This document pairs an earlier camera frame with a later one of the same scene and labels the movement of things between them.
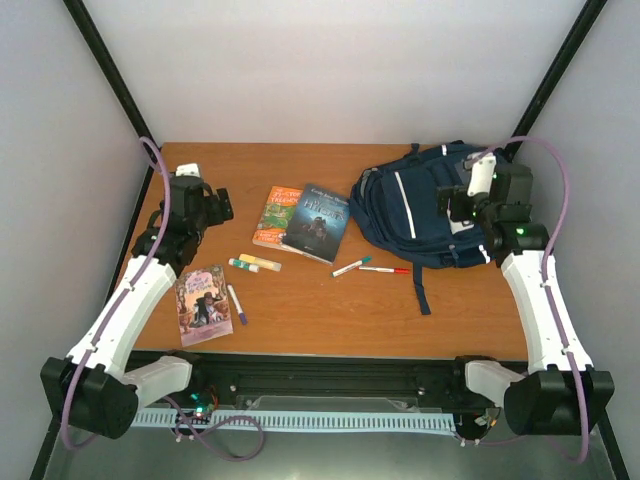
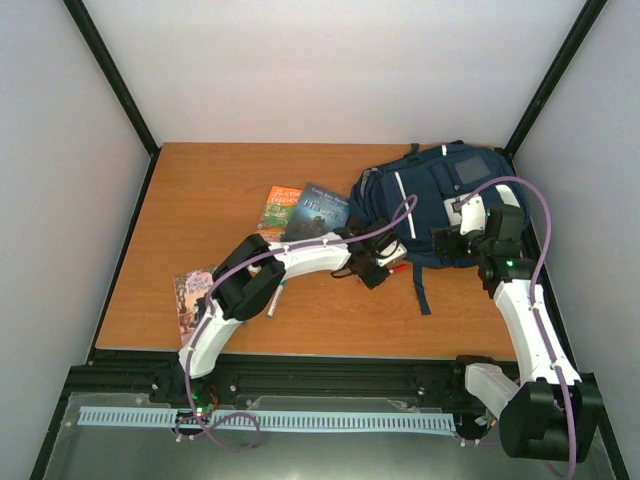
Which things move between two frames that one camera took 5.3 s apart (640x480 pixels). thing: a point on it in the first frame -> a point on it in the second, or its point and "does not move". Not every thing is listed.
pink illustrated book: [203, 304] does not move
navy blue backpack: [396, 215] does not move
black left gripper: [221, 207] -> [373, 282]
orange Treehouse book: [277, 215] does not move
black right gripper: [444, 199] -> [439, 237]
